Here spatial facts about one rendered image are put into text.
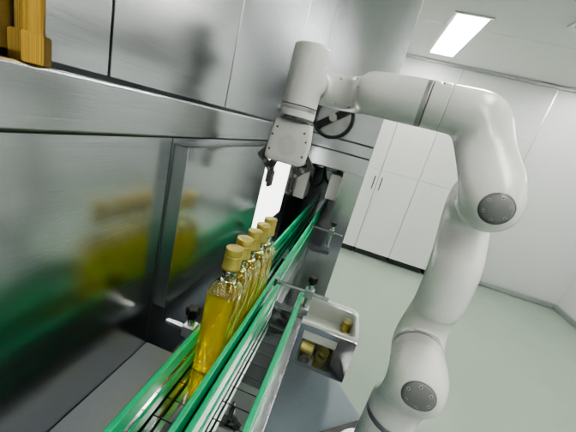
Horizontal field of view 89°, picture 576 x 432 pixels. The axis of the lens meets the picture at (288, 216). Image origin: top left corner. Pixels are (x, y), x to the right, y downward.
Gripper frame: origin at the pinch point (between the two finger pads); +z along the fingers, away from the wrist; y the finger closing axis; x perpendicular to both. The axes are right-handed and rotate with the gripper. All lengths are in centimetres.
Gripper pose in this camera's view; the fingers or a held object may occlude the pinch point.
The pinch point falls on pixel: (280, 182)
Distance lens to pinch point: 75.1
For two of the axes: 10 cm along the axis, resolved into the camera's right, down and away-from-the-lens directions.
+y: 9.4, 3.0, -1.6
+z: -2.5, 9.3, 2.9
